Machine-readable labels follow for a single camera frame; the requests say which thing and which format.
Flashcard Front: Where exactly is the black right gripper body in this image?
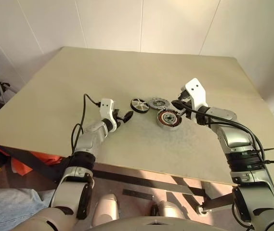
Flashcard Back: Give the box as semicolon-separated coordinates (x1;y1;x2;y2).
178;86;192;105

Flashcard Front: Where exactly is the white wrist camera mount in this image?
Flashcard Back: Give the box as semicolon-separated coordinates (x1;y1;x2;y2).
184;77;209;121
99;98;118;133

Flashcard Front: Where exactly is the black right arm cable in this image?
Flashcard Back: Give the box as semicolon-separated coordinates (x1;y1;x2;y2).
187;107;266;162

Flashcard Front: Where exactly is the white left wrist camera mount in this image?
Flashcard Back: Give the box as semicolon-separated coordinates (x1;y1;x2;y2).
99;98;118;133

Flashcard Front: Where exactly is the black metal table frame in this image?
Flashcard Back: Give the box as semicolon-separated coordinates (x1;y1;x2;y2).
0;144;274;215

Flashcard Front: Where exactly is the silver robot torso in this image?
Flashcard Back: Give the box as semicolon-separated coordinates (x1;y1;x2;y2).
13;206;274;231

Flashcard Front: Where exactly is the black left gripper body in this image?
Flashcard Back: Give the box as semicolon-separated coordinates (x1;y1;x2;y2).
113;109;126;128

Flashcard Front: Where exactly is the table caster wheel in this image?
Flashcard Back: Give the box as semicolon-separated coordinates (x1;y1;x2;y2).
196;204;212;215

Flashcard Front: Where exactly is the blue denim fabric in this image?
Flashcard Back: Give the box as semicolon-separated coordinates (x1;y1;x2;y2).
0;189;55;231

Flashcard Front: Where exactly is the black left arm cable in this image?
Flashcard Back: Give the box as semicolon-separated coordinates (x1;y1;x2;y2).
71;93;101;154

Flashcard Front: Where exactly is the orange cloth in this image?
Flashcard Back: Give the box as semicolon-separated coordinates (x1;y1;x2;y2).
0;148;63;179

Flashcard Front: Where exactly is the copper wound motor stator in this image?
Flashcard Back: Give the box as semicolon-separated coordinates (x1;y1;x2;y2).
156;108;183;131

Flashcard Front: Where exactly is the black floor tape strip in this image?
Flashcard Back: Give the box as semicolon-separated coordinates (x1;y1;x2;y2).
122;189;155;200

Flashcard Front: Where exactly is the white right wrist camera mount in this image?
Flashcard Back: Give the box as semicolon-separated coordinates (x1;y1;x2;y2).
184;77;209;121

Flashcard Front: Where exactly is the beige rounded leg cover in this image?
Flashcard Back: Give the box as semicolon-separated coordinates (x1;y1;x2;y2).
150;201;183;220
92;193;118;227

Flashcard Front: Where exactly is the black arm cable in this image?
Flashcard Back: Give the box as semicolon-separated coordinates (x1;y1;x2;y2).
71;93;101;154
187;107;266;162

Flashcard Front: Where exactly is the black spoked rotor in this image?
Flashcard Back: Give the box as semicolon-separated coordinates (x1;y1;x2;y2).
130;98;150;113

